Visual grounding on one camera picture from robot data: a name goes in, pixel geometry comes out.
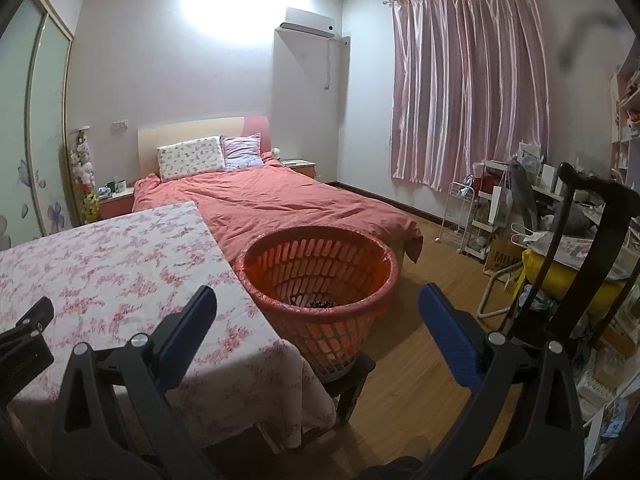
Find hanging plush toys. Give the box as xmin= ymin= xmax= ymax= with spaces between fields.
xmin=70 ymin=126 xmax=96 ymax=195

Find right nightstand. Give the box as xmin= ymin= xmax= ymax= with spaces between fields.
xmin=281 ymin=159 xmax=317 ymax=179

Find white air conditioner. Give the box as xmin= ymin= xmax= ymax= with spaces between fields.
xmin=280 ymin=8 xmax=335 ymax=38

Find white wire rack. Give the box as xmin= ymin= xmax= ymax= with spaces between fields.
xmin=437 ymin=174 xmax=476 ymax=252

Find beige pink headboard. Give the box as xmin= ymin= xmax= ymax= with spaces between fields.
xmin=138 ymin=116 xmax=271 ymax=177

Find pink striped curtain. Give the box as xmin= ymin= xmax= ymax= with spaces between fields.
xmin=390 ymin=0 xmax=551 ymax=192

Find glass wardrobe purple flowers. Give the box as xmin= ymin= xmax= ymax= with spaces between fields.
xmin=0 ymin=0 xmax=77 ymax=250

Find black stool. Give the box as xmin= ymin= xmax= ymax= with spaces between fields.
xmin=323 ymin=353 xmax=376 ymax=426

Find salmon pink duvet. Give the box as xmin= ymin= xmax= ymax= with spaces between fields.
xmin=132 ymin=153 xmax=423 ymax=263

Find floral white pillow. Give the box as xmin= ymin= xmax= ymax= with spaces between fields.
xmin=156 ymin=136 xmax=226 ymax=182

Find white green mug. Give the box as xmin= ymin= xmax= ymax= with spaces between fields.
xmin=115 ymin=180 xmax=127 ymax=193

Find pink left nightstand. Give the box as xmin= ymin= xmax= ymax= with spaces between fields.
xmin=99 ymin=188 xmax=134 ymax=220

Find red plastic laundry basket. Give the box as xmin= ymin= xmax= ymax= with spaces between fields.
xmin=234 ymin=226 xmax=399 ymax=382

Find pink floral tablecloth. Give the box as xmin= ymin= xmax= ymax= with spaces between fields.
xmin=1 ymin=203 xmax=335 ymax=462

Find striped purple pillow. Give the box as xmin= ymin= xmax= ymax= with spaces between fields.
xmin=220 ymin=133 xmax=264 ymax=171

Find cluttered desk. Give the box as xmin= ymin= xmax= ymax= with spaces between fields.
xmin=459 ymin=144 xmax=640 ymax=340

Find yellow green plush toy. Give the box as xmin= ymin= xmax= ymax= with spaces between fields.
xmin=81 ymin=192 xmax=100 ymax=223

